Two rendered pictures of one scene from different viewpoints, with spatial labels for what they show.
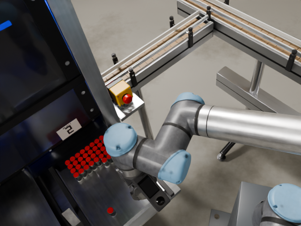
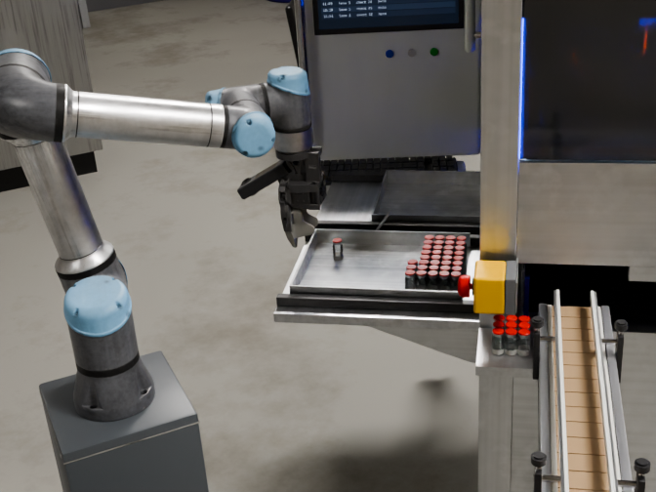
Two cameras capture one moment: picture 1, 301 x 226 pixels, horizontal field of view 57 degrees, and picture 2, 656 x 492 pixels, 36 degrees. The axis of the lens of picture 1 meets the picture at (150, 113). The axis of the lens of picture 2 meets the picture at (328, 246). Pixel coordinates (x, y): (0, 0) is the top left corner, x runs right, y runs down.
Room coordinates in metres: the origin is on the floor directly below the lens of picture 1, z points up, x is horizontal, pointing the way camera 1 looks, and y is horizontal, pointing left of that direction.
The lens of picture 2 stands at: (1.54, -1.26, 1.87)
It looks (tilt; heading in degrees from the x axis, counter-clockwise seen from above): 27 degrees down; 130
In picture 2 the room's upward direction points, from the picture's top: 4 degrees counter-clockwise
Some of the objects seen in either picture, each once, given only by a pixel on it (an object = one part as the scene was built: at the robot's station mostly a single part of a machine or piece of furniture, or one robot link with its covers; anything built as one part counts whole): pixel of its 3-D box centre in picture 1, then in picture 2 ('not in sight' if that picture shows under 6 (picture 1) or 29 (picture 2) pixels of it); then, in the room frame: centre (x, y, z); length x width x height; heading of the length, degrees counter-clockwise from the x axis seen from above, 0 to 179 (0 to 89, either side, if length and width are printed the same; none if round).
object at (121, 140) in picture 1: (124, 147); (287, 99); (0.34, 0.08, 1.28); 0.09 x 0.08 x 0.11; 53
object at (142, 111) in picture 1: (145, 123); not in sight; (0.96, 0.04, 0.46); 0.09 x 0.09 x 0.77; 28
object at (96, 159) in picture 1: (95, 163); (426, 264); (0.52, 0.25, 0.90); 0.18 x 0.02 x 0.05; 117
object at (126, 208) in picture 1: (108, 180); (383, 266); (0.45, 0.21, 0.90); 0.34 x 0.26 x 0.04; 28
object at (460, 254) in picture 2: (86, 152); (458, 265); (0.58, 0.28, 0.90); 0.18 x 0.02 x 0.05; 118
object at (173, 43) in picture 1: (154, 53); (581, 425); (1.03, -0.09, 0.92); 0.69 x 0.15 x 0.16; 118
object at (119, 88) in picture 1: (120, 92); (494, 287); (0.77, 0.10, 1.00); 0.08 x 0.07 x 0.07; 28
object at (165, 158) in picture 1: (165, 154); (238, 109); (0.29, -0.01, 1.28); 0.11 x 0.11 x 0.08; 53
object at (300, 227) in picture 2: not in sight; (300, 229); (0.35, 0.07, 1.02); 0.06 x 0.03 x 0.09; 28
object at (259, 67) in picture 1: (251, 100); not in sight; (0.94, -0.61, 0.46); 0.09 x 0.09 x 0.77; 28
